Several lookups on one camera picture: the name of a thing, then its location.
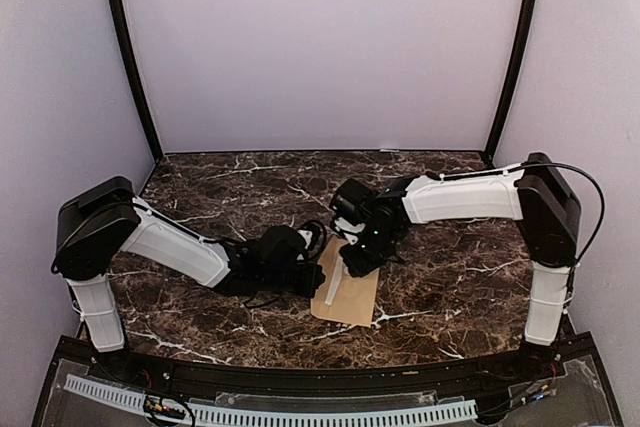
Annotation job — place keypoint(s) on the right black frame post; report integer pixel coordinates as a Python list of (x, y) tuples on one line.
[(521, 36)]

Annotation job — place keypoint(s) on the black frame post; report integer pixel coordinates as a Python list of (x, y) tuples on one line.
[(521, 36), (134, 78)]

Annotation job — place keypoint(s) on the black curved front rail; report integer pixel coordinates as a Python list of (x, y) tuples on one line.
[(482, 375)]

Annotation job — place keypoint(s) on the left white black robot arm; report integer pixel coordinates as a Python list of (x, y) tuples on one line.
[(109, 218)]

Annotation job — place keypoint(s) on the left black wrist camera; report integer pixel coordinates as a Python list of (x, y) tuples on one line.
[(282, 244)]

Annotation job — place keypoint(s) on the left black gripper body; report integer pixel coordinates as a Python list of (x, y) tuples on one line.
[(276, 281)]

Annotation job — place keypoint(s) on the left black frame post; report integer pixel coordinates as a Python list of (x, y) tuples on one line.
[(134, 78)]

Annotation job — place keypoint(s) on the white slotted cable duct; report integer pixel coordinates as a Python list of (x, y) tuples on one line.
[(246, 410)]

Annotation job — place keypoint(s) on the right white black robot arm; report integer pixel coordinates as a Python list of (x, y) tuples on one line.
[(534, 194)]

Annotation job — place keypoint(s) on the brown kraft paper envelope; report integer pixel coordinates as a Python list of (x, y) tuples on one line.
[(355, 299)]

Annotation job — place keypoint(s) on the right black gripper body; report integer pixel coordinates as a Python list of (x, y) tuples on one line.
[(372, 255)]

